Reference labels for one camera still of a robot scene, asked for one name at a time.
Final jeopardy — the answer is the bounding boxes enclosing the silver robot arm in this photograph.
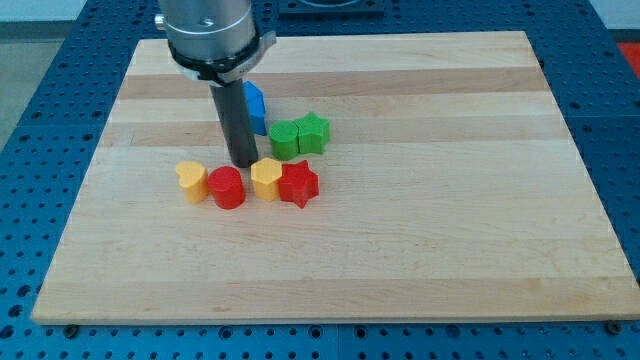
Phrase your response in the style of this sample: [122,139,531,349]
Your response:
[154,0,277,87]

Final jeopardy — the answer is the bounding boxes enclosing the red star block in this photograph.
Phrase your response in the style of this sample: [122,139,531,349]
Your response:
[278,160,319,208]

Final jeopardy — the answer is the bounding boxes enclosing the green star block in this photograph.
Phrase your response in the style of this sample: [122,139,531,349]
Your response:
[294,112,330,154]

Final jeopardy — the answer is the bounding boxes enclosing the yellow hexagon block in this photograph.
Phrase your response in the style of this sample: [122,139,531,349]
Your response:
[250,158,282,201]

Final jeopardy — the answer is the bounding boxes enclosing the green cylinder block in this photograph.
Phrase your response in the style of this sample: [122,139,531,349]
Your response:
[268,121,299,161]

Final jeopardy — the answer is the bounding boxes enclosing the red cylinder block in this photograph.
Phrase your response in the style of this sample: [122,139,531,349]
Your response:
[207,166,246,210]

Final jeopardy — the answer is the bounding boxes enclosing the blue block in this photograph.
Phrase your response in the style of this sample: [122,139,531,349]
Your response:
[244,81,267,136]

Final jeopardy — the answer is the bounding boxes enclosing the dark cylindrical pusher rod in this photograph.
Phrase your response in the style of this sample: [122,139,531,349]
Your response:
[210,80,258,168]

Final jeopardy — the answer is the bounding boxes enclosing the yellow heart block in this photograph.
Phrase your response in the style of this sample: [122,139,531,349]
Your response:
[175,161,209,204]

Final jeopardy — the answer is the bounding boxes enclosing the wooden board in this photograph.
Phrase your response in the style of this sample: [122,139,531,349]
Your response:
[32,31,639,325]

